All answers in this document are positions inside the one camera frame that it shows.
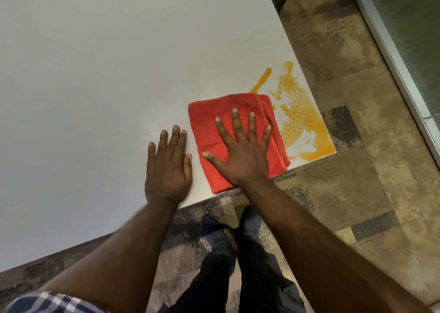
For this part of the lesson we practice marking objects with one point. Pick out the person's right hand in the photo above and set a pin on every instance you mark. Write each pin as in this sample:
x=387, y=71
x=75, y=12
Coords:
x=242, y=158

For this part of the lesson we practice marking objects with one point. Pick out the person's left hand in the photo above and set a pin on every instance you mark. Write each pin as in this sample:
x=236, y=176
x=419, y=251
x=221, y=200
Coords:
x=166, y=175

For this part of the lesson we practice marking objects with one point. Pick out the person's left middle finger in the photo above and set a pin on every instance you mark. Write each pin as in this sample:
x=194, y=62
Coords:
x=172, y=141

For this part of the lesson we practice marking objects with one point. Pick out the person's left thumb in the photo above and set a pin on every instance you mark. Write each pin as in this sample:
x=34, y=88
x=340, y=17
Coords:
x=188, y=166

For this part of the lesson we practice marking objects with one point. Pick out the person's right thumb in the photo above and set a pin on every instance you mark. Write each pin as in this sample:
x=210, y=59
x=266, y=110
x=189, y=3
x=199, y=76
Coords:
x=213, y=160

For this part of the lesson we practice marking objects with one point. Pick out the person's right little finger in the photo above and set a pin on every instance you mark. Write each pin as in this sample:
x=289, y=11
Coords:
x=265, y=137

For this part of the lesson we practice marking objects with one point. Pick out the person's left little finger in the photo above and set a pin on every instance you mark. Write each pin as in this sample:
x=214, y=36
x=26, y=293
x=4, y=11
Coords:
x=151, y=154

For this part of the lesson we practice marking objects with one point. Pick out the person's right middle finger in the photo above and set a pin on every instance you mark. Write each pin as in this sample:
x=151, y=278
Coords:
x=238, y=125

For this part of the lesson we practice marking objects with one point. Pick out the red microfibre cloth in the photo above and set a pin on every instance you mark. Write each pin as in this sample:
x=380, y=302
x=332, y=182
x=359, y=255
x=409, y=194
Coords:
x=209, y=130

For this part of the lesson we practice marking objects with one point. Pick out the person's right forearm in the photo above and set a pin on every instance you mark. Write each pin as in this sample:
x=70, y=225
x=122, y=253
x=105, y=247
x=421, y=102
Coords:
x=309, y=251

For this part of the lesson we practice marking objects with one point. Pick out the person's left forearm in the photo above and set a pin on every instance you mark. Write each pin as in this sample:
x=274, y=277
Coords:
x=120, y=254

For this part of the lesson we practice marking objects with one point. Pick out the orange sauce spill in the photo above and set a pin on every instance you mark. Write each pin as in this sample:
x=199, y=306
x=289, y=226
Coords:
x=302, y=117

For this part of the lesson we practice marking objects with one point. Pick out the black left shoe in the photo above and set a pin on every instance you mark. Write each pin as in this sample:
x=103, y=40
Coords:
x=210, y=221

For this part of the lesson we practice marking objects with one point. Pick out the black shoe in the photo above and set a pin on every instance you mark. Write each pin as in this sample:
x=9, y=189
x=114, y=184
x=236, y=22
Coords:
x=210, y=221
x=251, y=216

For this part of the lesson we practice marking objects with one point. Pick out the black right shoe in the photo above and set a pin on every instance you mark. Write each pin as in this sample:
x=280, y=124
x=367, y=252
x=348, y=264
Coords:
x=251, y=216

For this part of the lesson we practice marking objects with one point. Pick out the dark blue trousers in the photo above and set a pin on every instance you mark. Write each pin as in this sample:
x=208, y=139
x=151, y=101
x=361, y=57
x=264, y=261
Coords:
x=240, y=271

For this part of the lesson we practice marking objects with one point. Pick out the plaid shirt sleeve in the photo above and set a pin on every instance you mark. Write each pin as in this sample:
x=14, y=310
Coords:
x=51, y=304

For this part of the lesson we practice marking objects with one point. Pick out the grey metal door frame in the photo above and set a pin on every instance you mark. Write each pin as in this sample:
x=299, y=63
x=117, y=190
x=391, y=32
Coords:
x=395, y=58

